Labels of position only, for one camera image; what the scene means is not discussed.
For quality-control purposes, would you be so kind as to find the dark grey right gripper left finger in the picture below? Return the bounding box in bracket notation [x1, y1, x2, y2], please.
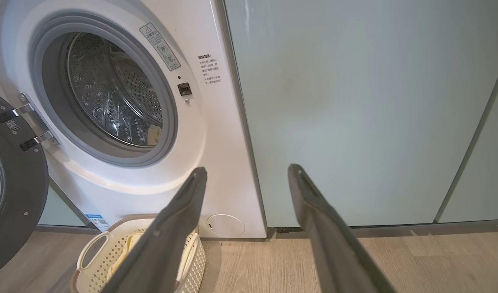
[102, 167, 208, 293]

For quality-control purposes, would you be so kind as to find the blue energy label sticker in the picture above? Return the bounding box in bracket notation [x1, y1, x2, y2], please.
[85, 214, 111, 233]

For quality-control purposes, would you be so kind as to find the white front-load washing machine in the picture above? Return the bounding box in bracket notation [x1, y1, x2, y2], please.
[0, 0, 268, 240]

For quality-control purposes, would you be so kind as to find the metal washing machine door hinge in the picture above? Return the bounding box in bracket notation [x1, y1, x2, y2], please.
[0, 92, 62, 152]

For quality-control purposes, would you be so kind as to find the dark round washer door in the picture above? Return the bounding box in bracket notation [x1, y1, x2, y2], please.
[0, 89, 50, 278]

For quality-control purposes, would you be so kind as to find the white perforated laundry basket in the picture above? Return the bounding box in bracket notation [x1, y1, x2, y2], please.
[70, 214, 207, 293]

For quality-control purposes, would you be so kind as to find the stainless steel washing machine drum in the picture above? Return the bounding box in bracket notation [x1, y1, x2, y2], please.
[66, 33, 164, 148]

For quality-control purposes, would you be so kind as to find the grey rubber door gasket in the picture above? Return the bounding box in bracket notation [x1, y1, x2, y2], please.
[29, 14, 179, 168]

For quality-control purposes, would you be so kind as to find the printed instruction text label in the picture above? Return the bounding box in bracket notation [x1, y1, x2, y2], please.
[197, 54, 223, 85]

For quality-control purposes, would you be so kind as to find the dark cabinet plinth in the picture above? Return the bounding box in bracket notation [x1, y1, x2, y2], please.
[269, 219, 498, 239]
[34, 224, 98, 235]

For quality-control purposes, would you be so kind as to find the round white filter cover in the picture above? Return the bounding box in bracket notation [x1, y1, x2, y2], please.
[206, 214, 246, 238]

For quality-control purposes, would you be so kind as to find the pale teal handleless cabinet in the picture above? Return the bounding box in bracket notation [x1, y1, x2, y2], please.
[224, 0, 498, 228]

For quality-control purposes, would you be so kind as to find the grey warning sticker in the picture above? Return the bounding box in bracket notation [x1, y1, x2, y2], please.
[139, 22, 182, 72]

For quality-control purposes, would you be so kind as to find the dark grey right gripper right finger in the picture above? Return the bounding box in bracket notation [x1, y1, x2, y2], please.
[288, 164, 396, 293]

